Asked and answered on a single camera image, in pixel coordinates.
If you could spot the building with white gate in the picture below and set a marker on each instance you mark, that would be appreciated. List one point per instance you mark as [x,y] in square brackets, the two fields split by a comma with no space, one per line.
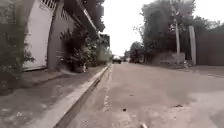
[40,33]

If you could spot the leafy climbing plant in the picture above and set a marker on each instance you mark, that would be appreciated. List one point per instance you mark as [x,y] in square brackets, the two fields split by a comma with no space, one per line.
[10,50]

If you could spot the white pillar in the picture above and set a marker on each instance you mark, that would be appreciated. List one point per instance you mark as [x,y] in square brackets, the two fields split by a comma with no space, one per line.
[192,43]

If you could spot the dark car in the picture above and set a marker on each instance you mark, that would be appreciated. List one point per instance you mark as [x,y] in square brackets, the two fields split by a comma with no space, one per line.
[116,60]

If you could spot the bushes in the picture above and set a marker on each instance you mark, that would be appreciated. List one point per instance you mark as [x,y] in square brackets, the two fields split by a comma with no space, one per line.
[76,50]

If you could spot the trees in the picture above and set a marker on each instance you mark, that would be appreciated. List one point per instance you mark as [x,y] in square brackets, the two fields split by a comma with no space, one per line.
[160,26]

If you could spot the robot's own part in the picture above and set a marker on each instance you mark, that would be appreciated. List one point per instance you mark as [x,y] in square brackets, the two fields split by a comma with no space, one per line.
[143,125]

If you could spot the low grey wall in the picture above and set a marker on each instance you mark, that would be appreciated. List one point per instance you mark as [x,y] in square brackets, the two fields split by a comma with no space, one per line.
[170,57]

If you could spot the pale concrete kerb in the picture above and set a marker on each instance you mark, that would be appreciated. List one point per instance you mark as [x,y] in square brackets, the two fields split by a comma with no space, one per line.
[71,100]

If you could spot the dark wall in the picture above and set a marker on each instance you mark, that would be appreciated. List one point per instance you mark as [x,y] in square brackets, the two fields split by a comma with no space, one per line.
[211,46]

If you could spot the grey asphalt road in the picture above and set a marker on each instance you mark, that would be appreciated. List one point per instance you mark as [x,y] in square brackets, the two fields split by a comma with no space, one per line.
[143,93]

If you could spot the roadside verge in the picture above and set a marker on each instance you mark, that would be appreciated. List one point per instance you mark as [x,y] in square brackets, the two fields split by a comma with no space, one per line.
[206,70]

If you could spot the utility pole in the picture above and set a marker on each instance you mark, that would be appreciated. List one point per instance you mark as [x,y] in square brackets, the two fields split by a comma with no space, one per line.
[177,36]

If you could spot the concrete pavement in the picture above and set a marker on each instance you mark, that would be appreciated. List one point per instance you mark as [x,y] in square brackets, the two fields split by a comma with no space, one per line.
[30,100]

